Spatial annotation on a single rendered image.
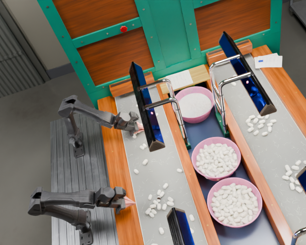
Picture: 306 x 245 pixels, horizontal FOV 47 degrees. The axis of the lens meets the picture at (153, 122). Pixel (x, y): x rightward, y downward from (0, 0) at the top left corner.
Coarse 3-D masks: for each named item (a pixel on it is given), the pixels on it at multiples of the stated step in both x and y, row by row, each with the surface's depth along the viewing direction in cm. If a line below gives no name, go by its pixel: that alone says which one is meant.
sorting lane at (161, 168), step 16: (128, 96) 243; (128, 112) 233; (160, 112) 226; (160, 128) 218; (128, 144) 216; (128, 160) 208; (160, 160) 203; (176, 160) 201; (144, 176) 199; (160, 176) 196; (176, 176) 194; (144, 192) 192; (176, 192) 188; (144, 208) 187; (192, 208) 180; (144, 224) 181; (160, 224) 179; (192, 224) 175; (144, 240) 175; (160, 240) 174
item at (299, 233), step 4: (300, 228) 125; (304, 228) 125; (296, 232) 125; (300, 232) 124; (304, 232) 124; (292, 236) 127; (296, 236) 125; (300, 236) 125; (292, 240) 129; (296, 240) 127; (292, 244) 131; (296, 244) 130
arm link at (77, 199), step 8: (40, 192) 170; (48, 192) 166; (56, 192) 167; (64, 192) 168; (72, 192) 168; (80, 192) 169; (88, 192) 169; (40, 200) 163; (48, 200) 164; (56, 200) 165; (64, 200) 165; (72, 200) 166; (80, 200) 166; (88, 200) 167; (32, 208) 164; (40, 208) 165
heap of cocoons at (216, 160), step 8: (216, 144) 201; (224, 144) 199; (200, 152) 200; (208, 152) 199; (216, 152) 197; (224, 152) 196; (232, 152) 195; (200, 160) 198; (208, 160) 195; (216, 160) 194; (224, 160) 193; (232, 160) 192; (200, 168) 193; (208, 168) 192; (216, 168) 193; (224, 168) 190; (232, 168) 189; (216, 176) 189
